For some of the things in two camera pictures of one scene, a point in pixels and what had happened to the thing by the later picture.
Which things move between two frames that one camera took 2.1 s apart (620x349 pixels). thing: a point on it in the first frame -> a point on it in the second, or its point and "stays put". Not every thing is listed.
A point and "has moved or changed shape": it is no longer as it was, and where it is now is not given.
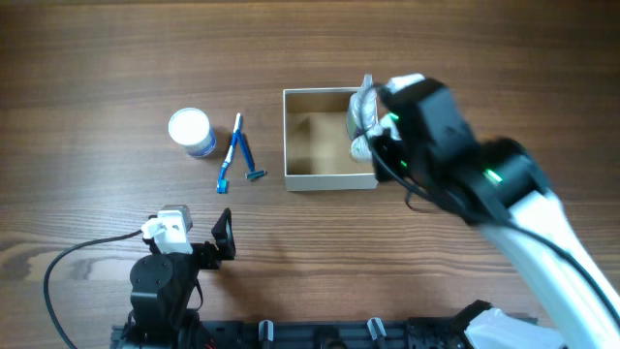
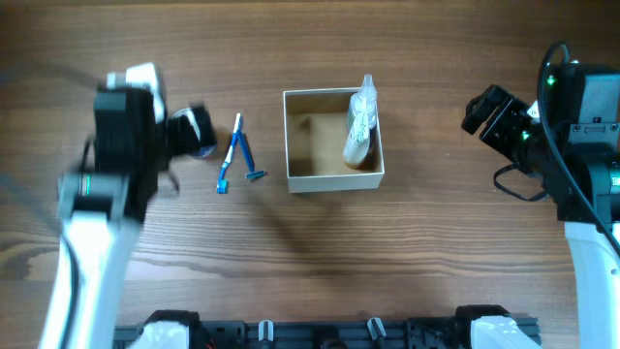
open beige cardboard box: (317, 142) stays put
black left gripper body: (206, 257) -> (181, 139)
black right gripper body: (392, 160) -> (516, 136)
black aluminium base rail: (441, 333) stays put
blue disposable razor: (254, 174) stays put
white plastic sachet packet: (362, 122) has moved or changed shape
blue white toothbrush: (222, 183) stays put
